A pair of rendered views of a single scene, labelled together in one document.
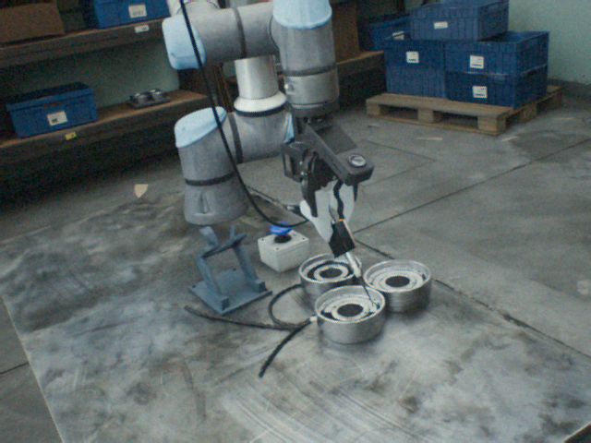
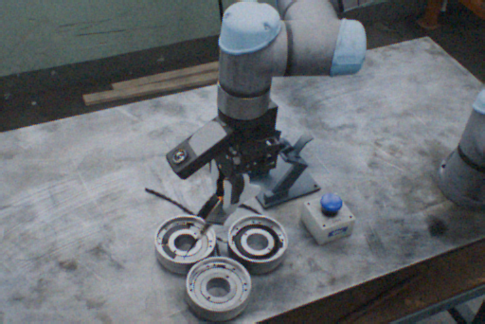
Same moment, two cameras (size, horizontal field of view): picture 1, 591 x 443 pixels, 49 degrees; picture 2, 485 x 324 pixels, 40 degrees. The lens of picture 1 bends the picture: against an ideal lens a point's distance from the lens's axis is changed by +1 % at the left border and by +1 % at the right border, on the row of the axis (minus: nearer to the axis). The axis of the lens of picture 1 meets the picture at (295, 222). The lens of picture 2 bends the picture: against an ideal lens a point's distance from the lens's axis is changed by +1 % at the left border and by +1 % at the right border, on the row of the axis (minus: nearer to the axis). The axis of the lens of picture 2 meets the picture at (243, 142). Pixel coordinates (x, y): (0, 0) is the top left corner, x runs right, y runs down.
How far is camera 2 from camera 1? 1.26 m
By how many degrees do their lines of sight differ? 74
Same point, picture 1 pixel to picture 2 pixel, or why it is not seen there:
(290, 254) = (309, 218)
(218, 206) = (446, 172)
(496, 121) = not seen: outside the picture
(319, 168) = not seen: hidden behind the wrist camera
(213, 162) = (469, 139)
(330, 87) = (222, 101)
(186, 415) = (124, 152)
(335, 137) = (207, 135)
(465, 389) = (65, 302)
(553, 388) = not seen: outside the picture
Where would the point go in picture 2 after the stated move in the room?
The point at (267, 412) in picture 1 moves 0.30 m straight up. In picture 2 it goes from (105, 189) to (93, 60)
